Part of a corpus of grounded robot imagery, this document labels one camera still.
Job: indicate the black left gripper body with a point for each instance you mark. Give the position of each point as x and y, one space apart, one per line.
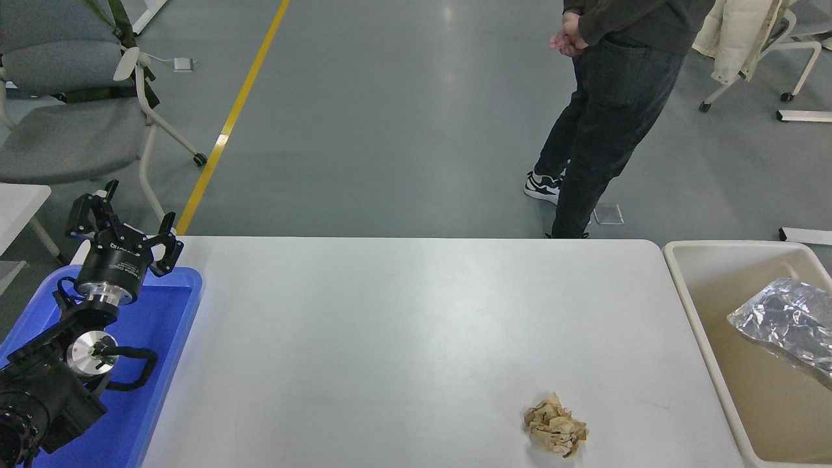
115 269

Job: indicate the tan paper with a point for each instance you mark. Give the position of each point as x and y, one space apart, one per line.
552 429

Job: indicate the silver foil tray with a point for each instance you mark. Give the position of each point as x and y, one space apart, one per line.
786 318

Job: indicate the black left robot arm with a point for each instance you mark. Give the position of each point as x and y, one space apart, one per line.
39 390

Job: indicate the person's right hand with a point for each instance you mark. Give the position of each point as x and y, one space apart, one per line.
562 45

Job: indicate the person's left hand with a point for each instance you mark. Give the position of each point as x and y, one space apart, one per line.
573 29

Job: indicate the small white side table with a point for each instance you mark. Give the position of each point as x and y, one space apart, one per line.
19 201

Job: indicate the blue plastic tray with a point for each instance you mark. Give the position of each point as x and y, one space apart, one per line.
162 338

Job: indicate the grey office chair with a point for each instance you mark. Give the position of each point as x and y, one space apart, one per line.
65 136

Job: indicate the white power adapter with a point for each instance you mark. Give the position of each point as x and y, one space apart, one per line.
183 64

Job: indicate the white table leg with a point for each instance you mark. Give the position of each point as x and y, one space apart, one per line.
151 12

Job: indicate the silver floor plate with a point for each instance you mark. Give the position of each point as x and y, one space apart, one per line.
610 214

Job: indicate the person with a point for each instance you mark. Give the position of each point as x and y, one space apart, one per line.
617 110

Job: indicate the large pale plastic bin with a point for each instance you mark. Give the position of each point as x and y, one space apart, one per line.
728 403

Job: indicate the cream padded coat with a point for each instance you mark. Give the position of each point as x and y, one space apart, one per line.
734 39

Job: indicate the white wheeled chair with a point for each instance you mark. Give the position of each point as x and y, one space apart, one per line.
799 44

